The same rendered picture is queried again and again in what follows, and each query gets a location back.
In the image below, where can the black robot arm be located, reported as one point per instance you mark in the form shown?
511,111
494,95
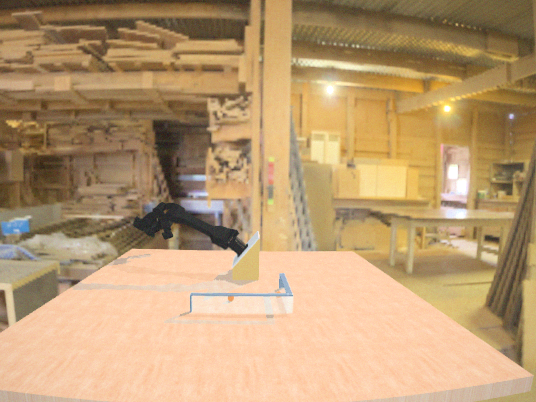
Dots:
219,235

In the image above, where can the low clear corner walls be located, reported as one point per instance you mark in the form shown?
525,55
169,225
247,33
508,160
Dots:
242,305

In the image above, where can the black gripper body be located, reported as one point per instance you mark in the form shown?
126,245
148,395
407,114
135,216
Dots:
167,233

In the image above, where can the light blue flat bar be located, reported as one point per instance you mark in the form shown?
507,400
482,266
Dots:
284,281

